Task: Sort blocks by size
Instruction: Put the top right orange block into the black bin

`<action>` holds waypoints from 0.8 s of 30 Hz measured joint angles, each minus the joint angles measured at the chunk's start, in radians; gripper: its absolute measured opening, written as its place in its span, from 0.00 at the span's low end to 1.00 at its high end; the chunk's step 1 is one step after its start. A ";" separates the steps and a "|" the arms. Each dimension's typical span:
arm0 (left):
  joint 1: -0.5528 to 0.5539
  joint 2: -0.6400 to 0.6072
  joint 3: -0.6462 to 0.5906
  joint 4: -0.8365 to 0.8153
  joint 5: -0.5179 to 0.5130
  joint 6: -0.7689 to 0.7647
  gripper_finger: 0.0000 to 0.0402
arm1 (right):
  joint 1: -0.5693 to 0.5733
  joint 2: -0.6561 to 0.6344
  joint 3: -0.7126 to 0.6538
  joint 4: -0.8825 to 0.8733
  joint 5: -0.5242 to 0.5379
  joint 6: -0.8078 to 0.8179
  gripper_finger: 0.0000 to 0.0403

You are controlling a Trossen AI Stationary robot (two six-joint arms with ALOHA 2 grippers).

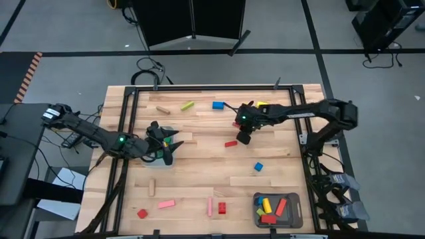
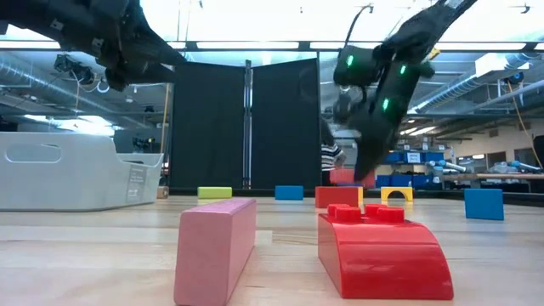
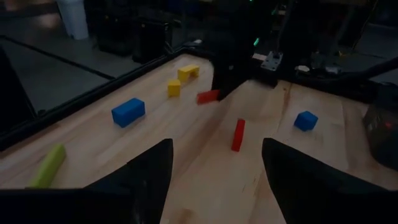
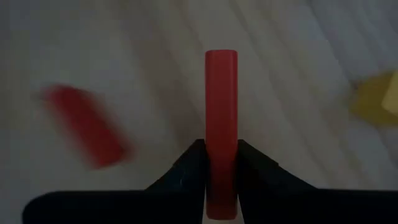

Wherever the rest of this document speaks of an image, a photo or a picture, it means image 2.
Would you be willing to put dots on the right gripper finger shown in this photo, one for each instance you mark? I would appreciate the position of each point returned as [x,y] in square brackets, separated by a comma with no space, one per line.
[374,159]

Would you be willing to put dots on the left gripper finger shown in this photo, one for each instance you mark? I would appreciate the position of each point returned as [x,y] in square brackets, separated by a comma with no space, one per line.
[157,53]
[153,75]

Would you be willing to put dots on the yellow arch block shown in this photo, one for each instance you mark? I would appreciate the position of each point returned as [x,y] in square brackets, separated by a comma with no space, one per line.
[397,189]

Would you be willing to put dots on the red wooden bar block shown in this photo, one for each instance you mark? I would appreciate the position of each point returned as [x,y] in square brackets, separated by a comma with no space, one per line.
[336,196]

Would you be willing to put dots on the blue wooden block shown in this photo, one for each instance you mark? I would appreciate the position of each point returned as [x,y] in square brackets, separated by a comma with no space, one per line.
[289,192]
[484,204]

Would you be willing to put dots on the lime green wooden block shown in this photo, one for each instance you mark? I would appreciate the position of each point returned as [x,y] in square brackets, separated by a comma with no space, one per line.
[214,192]

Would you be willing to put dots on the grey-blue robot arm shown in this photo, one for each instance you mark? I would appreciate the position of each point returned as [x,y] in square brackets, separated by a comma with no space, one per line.
[520,165]
[450,166]

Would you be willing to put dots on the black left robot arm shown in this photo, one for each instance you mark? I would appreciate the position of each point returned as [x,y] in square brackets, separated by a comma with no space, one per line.
[64,21]

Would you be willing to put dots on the person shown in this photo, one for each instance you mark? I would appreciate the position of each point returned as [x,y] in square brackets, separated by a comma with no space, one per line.
[329,157]

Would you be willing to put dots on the shelf with blue bins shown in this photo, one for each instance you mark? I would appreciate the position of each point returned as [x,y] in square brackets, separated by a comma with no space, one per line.
[425,157]

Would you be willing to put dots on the yellow hanging tag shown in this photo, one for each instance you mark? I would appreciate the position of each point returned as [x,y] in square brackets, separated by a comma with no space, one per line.
[434,54]

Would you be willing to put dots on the red studded curved brick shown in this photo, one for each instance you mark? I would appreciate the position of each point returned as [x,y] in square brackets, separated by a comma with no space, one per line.
[382,255]

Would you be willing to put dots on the black folding partition screen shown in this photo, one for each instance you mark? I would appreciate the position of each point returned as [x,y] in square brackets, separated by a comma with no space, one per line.
[280,127]

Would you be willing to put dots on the small brown wooden block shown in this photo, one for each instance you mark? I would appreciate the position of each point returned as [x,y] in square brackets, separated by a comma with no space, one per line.
[162,192]

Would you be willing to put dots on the blue ceiling device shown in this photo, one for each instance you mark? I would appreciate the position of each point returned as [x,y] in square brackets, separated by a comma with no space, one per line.
[515,78]

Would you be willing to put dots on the grey plastic bin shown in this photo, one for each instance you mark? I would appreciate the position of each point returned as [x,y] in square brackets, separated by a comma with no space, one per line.
[64,170]

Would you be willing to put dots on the background wooden table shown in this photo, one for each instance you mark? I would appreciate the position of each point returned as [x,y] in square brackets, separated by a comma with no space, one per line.
[510,176]

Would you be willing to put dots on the long pink wooden block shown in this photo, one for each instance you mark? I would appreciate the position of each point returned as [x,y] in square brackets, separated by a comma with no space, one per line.
[212,251]

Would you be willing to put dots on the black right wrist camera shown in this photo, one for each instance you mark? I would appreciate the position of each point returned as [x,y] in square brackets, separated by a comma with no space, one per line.
[357,70]

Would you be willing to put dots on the ribbed silver ventilation duct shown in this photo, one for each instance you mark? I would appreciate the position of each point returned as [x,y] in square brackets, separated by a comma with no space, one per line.
[25,74]

